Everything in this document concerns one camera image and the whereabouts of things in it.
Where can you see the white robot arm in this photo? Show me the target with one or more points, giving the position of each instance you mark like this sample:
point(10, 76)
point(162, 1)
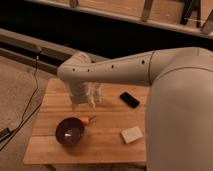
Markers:
point(179, 110)

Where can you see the dark purple bowl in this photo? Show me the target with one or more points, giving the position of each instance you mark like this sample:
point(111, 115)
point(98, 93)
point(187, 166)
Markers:
point(69, 131)

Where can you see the black device at left edge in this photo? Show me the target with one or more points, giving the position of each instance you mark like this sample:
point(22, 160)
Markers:
point(4, 134)

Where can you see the white sponge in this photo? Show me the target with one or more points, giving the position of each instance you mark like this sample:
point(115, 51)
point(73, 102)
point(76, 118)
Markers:
point(131, 134)

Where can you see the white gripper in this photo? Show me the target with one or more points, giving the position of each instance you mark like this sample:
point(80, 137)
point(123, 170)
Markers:
point(85, 93)

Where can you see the black rectangular phone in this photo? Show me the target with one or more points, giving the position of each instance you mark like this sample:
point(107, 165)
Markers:
point(129, 100)

